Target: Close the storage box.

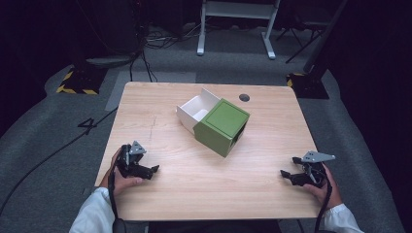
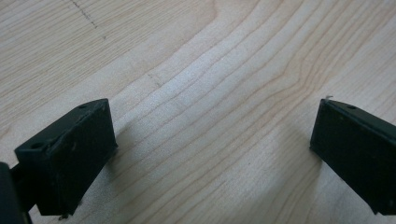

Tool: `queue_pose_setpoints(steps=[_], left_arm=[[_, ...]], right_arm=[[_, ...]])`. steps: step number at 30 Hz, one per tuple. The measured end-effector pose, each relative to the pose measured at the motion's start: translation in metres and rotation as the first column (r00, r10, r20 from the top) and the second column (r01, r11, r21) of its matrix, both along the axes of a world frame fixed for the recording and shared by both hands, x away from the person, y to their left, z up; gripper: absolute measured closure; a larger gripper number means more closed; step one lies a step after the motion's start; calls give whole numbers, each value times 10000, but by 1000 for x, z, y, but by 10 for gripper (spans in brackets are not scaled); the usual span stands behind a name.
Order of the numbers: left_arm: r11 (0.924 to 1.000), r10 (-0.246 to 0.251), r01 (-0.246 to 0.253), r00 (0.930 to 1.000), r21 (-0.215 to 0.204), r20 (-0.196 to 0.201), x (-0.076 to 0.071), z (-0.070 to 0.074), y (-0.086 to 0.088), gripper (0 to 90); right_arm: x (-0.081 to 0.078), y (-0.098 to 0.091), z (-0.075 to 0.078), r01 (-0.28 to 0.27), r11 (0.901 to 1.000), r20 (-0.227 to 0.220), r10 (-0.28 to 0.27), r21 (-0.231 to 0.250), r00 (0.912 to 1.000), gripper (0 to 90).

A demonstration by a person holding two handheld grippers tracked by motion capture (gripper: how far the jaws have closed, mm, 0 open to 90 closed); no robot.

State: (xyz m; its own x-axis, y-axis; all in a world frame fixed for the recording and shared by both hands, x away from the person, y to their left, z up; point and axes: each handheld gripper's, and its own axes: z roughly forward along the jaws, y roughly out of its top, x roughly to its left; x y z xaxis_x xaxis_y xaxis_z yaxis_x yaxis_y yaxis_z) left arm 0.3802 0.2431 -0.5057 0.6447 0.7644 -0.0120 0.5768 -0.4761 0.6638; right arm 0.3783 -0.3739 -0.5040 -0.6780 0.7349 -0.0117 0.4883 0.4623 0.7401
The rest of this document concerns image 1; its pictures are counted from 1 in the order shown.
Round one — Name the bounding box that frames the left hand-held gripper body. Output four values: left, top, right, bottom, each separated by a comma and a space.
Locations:
116, 140, 148, 179

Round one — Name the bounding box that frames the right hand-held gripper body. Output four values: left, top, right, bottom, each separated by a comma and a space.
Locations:
298, 150, 337, 189

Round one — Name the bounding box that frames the white drawer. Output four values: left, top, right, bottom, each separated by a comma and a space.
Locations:
176, 87, 223, 134

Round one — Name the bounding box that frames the green drawer box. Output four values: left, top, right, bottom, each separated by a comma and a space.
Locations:
192, 97, 251, 158

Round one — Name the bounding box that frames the person's left hand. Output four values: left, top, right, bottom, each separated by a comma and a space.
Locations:
98, 148, 146, 197

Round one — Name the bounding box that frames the person's right hand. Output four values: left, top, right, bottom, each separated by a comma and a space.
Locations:
303, 162, 344, 211

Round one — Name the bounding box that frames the black striped stand base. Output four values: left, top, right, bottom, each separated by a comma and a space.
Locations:
286, 72, 330, 100
55, 65, 109, 96

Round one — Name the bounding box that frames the person's dark clothing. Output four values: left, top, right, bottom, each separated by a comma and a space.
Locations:
147, 218, 284, 233

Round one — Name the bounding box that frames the black folding tripod stand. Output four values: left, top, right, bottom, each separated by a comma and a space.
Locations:
275, 22, 326, 64

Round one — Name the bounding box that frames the black slanted stand pole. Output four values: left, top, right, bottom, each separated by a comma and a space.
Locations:
302, 0, 349, 75

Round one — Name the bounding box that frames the dark equipment stand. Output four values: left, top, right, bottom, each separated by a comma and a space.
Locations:
72, 0, 150, 69

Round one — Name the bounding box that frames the right hand-held gripper black cable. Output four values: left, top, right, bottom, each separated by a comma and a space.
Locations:
314, 176, 334, 233

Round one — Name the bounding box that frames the hand-held gripper black cable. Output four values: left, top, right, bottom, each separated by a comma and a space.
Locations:
107, 163, 120, 224
314, 176, 334, 233

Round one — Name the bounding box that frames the left hand-held gripper black cable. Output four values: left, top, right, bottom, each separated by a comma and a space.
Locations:
107, 163, 120, 224

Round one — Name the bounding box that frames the long black floor cable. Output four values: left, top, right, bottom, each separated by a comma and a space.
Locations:
0, 106, 120, 217

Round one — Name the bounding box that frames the black hanging cable bundle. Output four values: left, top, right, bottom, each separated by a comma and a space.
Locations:
128, 28, 159, 83

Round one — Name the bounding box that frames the white metal stand frame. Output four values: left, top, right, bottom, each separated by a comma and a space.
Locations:
196, 0, 282, 60

